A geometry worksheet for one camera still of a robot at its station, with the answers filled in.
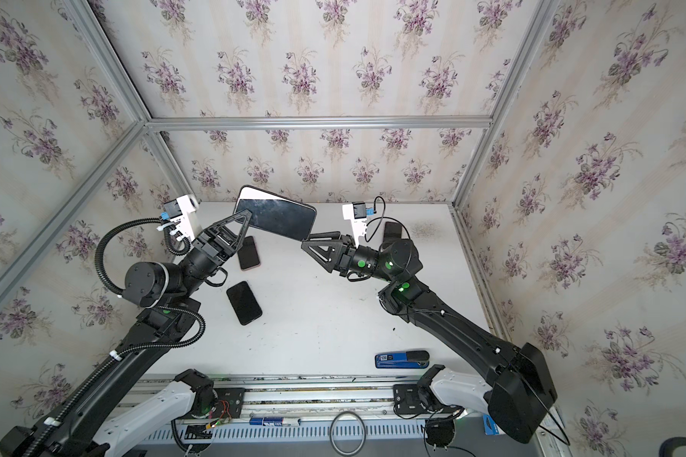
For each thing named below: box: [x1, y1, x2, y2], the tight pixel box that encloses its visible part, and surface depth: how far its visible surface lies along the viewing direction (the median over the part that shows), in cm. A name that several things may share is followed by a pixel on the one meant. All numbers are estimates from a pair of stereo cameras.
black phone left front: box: [225, 280, 263, 326], surface depth 94 cm
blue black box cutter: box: [374, 350, 431, 369], surface depth 80 cm
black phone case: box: [233, 184, 318, 241], surface depth 53 cm
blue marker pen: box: [248, 417, 302, 427], surface depth 71 cm
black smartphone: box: [235, 198, 318, 241], surface depth 54 cm
